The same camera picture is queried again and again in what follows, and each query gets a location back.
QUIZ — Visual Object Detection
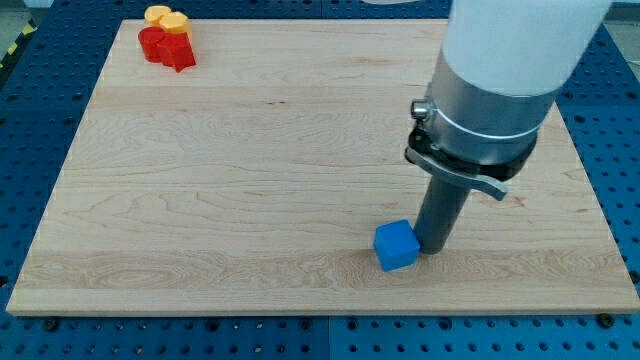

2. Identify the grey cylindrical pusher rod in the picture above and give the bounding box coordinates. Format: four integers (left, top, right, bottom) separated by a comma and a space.
413, 177, 470, 255

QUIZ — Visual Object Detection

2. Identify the blue block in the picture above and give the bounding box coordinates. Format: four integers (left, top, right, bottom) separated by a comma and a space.
373, 219, 420, 272

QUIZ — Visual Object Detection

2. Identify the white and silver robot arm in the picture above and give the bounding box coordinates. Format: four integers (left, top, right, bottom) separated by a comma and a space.
405, 0, 612, 254

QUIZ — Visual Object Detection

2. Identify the wooden board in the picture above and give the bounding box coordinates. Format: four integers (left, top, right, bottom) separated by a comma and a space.
7, 20, 639, 317

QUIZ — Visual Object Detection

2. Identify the red star block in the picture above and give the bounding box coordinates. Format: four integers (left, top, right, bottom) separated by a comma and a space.
157, 33, 196, 72

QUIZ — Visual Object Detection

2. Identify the yellow hexagon block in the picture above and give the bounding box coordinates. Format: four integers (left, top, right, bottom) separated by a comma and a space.
158, 11, 192, 39

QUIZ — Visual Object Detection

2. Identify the red cylinder block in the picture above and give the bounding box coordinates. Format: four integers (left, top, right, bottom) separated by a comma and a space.
138, 26, 165, 63

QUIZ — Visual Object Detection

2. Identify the yellow cylinder block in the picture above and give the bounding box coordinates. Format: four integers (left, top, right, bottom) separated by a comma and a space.
144, 5, 172, 27

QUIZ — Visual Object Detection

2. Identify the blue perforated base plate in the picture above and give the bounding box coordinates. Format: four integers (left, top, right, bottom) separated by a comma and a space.
1, 1, 639, 359

